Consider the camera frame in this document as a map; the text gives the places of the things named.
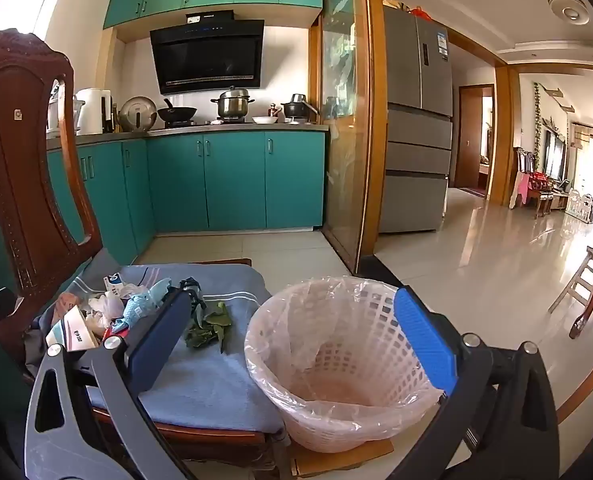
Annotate white play fence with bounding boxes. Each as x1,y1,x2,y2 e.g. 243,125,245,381
564,192,593,221

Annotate flat television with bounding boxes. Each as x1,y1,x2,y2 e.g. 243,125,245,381
541,127,567,181

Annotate blue striped towel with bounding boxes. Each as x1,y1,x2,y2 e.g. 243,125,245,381
26,250,287,436

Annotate white plastic bag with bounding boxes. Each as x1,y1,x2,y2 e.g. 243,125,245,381
87,282,150,333

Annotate pink cloth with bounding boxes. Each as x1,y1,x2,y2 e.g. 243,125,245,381
509,172,530,209

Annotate black range hood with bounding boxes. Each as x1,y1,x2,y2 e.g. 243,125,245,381
150,10,266,96

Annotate white cardboard box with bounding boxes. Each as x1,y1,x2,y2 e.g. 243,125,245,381
101,272,127,296

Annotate stainless steel pot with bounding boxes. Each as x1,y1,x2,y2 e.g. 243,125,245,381
211,86,256,121

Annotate light blue cloth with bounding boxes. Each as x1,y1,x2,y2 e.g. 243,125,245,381
121,279,172,326

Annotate ceiling fan lamp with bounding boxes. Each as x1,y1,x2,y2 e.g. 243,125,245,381
548,0,590,26

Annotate green vine garland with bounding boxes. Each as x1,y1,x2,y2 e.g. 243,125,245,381
531,82,572,171

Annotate red bag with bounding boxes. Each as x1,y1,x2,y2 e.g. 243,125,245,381
401,2,432,22

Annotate brown wooden door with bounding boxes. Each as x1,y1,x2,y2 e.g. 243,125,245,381
455,84,495,196

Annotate brown cardboard sheet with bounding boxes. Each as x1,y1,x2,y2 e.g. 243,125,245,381
289,440,395,478

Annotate gas stove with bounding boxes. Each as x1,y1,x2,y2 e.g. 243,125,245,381
164,117,254,127

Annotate white plastic basket bin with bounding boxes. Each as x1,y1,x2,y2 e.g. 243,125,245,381
244,276,450,453

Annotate clear plastic bin liner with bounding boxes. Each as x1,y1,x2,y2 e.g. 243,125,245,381
244,275,450,436

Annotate teal lower kitchen cabinets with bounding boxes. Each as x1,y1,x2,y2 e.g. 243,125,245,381
0,130,327,281

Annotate carved wooden chair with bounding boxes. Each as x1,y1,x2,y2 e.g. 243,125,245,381
0,30,292,480

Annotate white electric kettle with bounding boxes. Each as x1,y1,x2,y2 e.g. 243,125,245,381
75,88,112,136

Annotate black wok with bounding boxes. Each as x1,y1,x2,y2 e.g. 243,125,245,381
156,98,198,126

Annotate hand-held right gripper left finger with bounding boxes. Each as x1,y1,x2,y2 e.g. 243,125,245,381
24,287,197,480

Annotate black plastic bag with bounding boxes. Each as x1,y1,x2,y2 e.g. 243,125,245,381
179,276,204,311

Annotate green vegetable leaves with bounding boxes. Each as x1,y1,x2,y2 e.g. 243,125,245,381
184,301,232,353

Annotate wooden living room chair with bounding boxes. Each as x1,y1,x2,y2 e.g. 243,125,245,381
514,147,552,218

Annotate round steel pan lid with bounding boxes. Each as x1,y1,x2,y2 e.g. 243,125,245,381
118,96,158,133

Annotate grey refrigerator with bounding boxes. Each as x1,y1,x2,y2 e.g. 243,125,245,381
379,6,453,234

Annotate sliding glass door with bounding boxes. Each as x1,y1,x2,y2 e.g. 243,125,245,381
309,0,387,273

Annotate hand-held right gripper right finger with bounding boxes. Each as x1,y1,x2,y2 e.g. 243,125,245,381
391,285,560,480

